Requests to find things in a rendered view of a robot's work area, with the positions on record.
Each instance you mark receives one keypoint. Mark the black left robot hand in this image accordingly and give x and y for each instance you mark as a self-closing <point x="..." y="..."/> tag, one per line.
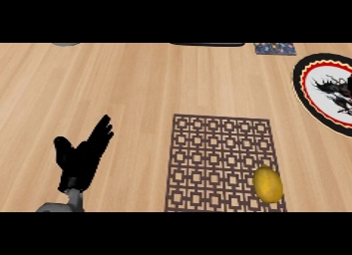
<point x="81" y="159"/>

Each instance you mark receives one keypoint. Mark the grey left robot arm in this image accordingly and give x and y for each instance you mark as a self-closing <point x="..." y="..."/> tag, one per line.
<point x="68" y="204"/>

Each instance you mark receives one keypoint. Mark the brown patterned placemat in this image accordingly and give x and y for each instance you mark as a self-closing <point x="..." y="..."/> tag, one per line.
<point x="210" y="159"/>

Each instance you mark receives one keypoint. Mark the yellow sweet potato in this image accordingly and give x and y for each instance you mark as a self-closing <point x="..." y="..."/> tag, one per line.
<point x="268" y="184"/>

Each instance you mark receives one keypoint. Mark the black red white plate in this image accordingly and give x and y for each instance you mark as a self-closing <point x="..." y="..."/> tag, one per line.
<point x="330" y="96"/>

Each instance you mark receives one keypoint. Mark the grey flat object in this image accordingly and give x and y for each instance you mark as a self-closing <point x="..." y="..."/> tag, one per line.
<point x="65" y="44"/>

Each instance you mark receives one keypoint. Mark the dark blue patterned box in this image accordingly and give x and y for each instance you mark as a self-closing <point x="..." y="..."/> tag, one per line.
<point x="275" y="48"/>

